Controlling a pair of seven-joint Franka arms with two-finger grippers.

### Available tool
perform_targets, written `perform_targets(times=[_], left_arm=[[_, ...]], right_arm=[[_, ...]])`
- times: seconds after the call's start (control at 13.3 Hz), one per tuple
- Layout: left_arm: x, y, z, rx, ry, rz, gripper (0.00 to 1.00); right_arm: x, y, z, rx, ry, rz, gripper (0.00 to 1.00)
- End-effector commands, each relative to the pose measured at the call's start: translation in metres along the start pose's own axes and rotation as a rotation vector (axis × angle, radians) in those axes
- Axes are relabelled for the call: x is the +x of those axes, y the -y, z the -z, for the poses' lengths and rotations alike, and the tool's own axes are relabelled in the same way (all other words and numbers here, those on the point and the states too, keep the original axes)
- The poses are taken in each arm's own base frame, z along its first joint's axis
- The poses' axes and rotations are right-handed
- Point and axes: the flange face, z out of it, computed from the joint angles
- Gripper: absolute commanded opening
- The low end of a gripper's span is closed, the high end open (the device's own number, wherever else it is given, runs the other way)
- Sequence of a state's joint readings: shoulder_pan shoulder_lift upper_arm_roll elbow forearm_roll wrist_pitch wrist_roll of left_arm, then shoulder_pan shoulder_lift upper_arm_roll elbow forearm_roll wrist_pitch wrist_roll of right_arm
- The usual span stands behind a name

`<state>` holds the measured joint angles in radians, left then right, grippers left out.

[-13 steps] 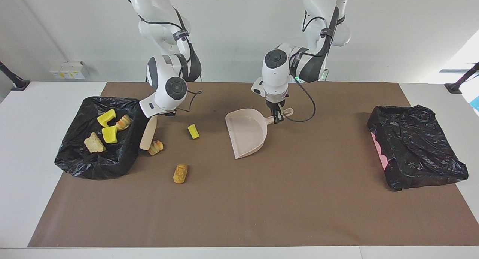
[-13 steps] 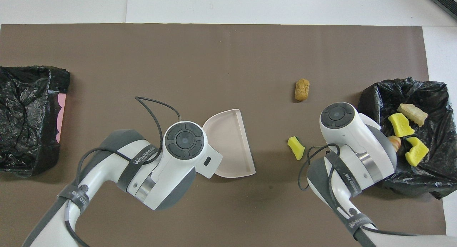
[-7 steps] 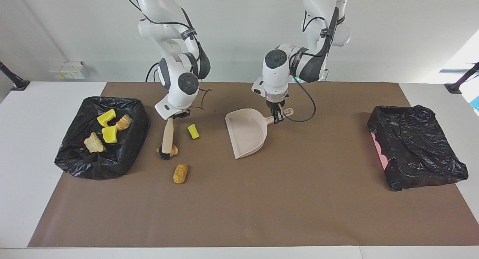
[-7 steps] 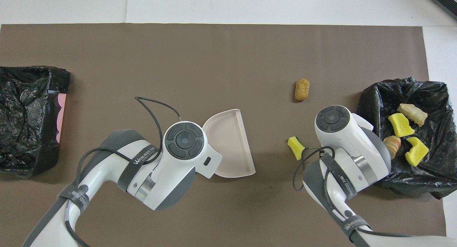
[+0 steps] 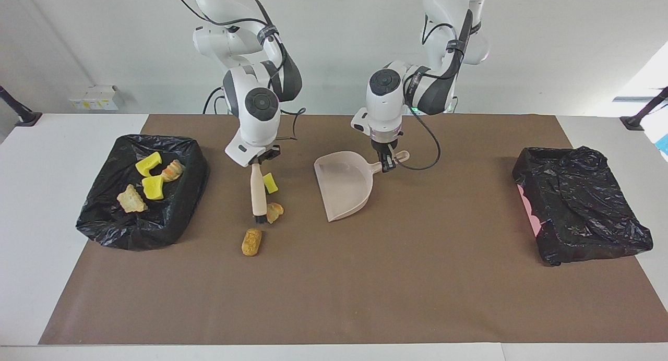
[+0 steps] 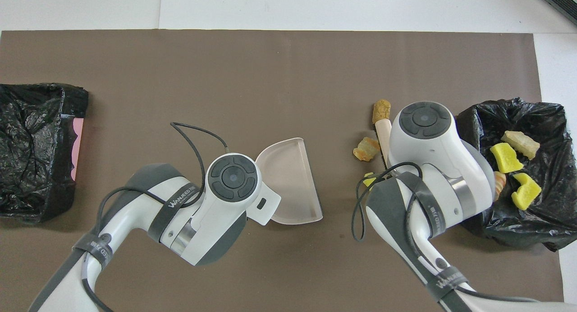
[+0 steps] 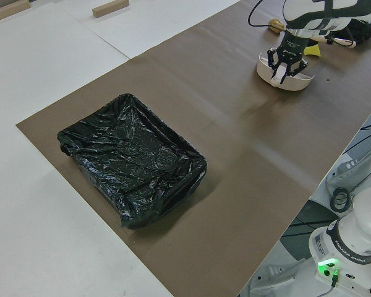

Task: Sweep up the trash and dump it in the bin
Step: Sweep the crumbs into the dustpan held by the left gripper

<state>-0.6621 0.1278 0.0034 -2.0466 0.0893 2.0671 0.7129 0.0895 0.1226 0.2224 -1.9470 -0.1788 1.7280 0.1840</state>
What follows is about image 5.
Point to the brown toy bread roll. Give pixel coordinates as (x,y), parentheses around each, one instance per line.
(251,242)

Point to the bin lined with black bag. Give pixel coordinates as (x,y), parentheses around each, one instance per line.
(130,228)

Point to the beige hand brush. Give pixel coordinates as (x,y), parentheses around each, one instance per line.
(257,194)

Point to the brown table mat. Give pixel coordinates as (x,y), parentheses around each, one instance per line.
(292,309)

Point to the small striped toy croissant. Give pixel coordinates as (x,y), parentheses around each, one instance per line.
(172,171)

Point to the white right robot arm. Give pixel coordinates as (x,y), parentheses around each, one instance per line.
(258,116)

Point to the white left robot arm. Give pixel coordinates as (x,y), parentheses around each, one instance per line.
(386,100)

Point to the white wall socket box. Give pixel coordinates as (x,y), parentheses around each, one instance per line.
(94,97)

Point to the blue plastic item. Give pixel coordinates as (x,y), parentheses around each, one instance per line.
(664,144)

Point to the orange toy croissant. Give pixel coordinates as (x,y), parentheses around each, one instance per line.
(275,212)

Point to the pale beige bread chunk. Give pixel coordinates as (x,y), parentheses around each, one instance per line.
(131,200)

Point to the notched yellow sponge piece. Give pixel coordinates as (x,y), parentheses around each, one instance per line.
(148,164)

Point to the pink bin with black bag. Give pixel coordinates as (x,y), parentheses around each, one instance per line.
(579,209)

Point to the small yellow sponge block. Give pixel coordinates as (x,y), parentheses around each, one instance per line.
(271,183)

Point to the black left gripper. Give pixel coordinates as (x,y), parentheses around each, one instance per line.
(386,146)

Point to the textured yellow sponge piece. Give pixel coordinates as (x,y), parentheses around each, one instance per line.
(153,188)

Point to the black camera stand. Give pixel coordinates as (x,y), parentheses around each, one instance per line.
(634,123)
(26,118)

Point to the beige plastic dustpan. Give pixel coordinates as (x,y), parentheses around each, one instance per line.
(344,186)

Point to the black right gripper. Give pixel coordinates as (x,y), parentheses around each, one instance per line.
(267,153)

